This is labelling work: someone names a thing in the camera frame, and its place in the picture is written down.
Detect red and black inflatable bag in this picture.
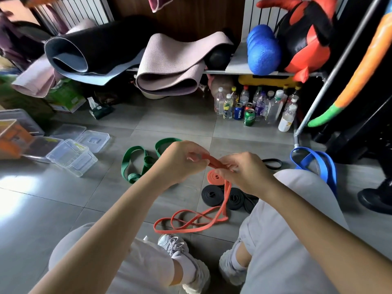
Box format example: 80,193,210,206
256,0,338,83

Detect purple clothing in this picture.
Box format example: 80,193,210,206
0,9,44,71

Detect white trousers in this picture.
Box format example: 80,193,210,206
48,169,350,294

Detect thin black resistance band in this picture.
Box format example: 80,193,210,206
262,158,283,170

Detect clear plastic lid with handle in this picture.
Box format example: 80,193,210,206
75,130,111,154

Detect person's right white sneaker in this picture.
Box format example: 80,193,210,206
219,238,249,287

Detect person's left forearm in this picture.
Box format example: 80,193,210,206
29,168,176,294

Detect orange box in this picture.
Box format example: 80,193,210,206
0,119,33,160

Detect white sock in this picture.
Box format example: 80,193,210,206
174,252,197,284

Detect person's right forearm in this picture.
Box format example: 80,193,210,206
260,177,392,294

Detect black foam roller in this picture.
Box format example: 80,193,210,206
203,47,234,71

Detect blue foam roller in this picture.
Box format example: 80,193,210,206
246,24,282,76

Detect hanging pink cloth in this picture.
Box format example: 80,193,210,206
147,0,174,13

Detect orange and green inflatable tube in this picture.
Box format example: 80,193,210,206
307,3,392,128

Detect green cardboard box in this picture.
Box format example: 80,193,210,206
45,79,87,114

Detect rolled black resistance band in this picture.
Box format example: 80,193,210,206
226,188,246,211
243,194,259,214
202,185,226,207

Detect clear plastic storage box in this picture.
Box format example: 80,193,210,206
46,139,99,177

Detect black equipment frame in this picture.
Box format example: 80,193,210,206
312,73,392,165

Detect dark green tissue pack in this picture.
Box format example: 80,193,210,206
87,97,115,120

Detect folded pink ribbed yoga mat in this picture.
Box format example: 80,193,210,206
135,31,235,96

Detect black and blue yoga mat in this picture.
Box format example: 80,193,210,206
44,19,154,86

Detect person's left hand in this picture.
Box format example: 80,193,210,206
153,141,212,188

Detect green resistance band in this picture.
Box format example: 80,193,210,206
121,137,183,184

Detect metal storage rack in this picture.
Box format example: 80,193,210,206
125,0,387,148

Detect white bowl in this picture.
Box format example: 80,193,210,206
140,89,169,100

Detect person's white sneaker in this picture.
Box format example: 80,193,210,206
219,238,249,287
157,234,211,294

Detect pink ball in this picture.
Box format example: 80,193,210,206
209,75,237,99

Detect black shoe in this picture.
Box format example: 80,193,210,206
357,179,392,215

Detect large clear plastic bin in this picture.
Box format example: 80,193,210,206
0,108,45,137

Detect yellow plastic item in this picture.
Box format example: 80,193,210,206
238,75,304,89

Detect pale pink yoga mat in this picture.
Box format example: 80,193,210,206
12,54,62,98

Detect blue resistance band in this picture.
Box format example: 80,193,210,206
290,146,338,197

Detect person's left white sneaker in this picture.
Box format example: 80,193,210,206
157,234,211,294

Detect group of plastic bottles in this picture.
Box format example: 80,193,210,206
213,85,302,133

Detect person's right hand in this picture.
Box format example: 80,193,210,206
214,151,277,200

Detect white wall radiator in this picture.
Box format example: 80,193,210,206
30,0,114,35
241,0,295,43

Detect orange resistance band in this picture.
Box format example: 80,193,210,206
153,152,234,235

